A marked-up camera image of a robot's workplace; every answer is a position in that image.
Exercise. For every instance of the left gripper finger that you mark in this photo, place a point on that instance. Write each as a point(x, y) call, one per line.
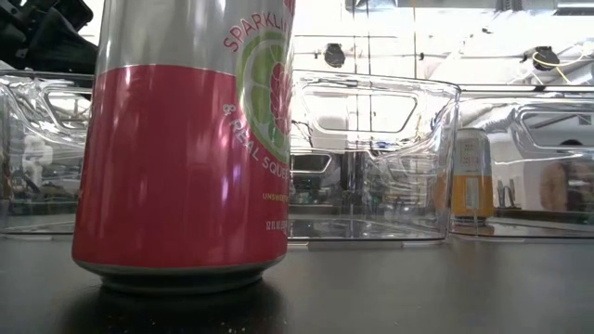
point(60, 48)

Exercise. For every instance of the clear plastic bin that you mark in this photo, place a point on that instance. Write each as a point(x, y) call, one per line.
point(46, 139)
point(371, 185)
point(533, 116)

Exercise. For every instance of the pink white soda can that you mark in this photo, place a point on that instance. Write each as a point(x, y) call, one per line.
point(176, 162)

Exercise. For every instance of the black round fixture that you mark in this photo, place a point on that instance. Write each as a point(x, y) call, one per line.
point(546, 58)
point(334, 55)

